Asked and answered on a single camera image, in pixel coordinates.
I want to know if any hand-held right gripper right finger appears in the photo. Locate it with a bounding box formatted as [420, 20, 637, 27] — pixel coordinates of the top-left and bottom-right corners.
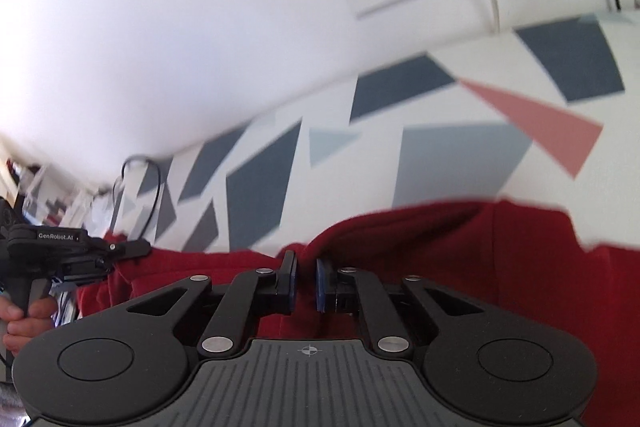
[315, 258, 501, 355]

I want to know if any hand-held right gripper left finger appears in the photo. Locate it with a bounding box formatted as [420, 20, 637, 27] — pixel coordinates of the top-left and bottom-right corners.
[121, 250, 299, 360]

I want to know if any thin black cable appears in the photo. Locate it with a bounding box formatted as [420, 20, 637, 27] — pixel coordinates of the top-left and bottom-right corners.
[112, 155, 164, 244]

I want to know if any dark red sweater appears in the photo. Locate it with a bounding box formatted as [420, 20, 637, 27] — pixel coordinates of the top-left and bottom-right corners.
[75, 199, 640, 427]

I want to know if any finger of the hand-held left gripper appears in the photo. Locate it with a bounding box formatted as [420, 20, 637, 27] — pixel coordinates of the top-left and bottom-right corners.
[88, 237, 151, 262]

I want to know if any person's left hand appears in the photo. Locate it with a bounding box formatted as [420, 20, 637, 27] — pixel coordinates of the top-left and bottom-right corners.
[0, 293, 59, 355]

